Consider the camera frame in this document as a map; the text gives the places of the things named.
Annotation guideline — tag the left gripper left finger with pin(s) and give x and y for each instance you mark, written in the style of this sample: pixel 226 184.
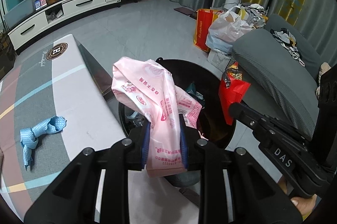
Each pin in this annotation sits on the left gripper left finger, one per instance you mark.
pixel 71 196

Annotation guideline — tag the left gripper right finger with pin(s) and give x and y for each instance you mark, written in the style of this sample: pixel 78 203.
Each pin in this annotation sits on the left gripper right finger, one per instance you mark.
pixel 233 184

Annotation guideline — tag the blue cloth rag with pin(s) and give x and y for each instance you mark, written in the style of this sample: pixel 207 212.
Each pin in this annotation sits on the blue cloth rag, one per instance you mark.
pixel 29 137

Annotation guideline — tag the red snack wrapper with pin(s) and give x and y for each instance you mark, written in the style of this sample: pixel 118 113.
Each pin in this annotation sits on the red snack wrapper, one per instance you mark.
pixel 232 89

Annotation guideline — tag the pink plastic wrapper bag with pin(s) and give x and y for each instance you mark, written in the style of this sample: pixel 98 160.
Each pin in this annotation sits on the pink plastic wrapper bag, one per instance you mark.
pixel 149 89

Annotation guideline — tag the black round trash bin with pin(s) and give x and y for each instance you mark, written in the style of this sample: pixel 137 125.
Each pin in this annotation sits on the black round trash bin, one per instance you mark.
pixel 203 86

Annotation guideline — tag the person right hand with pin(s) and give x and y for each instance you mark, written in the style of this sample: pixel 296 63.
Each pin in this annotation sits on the person right hand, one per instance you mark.
pixel 304 205

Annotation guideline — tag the grey sofa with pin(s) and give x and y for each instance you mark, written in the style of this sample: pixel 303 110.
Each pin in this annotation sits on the grey sofa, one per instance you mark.
pixel 280 86

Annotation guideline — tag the clothes pile on sofa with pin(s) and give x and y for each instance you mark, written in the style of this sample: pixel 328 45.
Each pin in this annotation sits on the clothes pile on sofa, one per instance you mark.
pixel 287 40

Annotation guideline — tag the white plastic bag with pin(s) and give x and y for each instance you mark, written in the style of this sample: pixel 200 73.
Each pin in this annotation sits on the white plastic bag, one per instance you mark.
pixel 225 30

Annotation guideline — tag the white TV cabinet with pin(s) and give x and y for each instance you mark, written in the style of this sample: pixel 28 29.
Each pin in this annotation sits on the white TV cabinet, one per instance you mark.
pixel 38 23

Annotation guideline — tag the orange red shopping bag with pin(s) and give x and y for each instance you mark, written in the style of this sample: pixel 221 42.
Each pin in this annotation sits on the orange red shopping bag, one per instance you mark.
pixel 205 17

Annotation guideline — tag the small blue red box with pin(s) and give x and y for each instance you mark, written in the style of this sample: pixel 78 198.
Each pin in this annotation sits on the small blue red box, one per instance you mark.
pixel 38 4

